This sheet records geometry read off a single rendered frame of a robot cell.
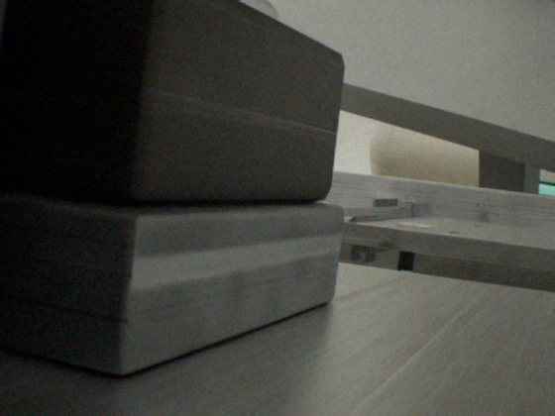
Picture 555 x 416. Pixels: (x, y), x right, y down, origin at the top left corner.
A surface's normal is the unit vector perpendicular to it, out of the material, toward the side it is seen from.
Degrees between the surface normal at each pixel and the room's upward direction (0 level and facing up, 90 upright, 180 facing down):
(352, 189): 48
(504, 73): 0
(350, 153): 0
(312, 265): 90
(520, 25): 0
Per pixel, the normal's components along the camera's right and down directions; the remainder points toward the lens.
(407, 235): -0.33, 0.01
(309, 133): 0.94, 0.12
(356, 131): -0.14, -0.72
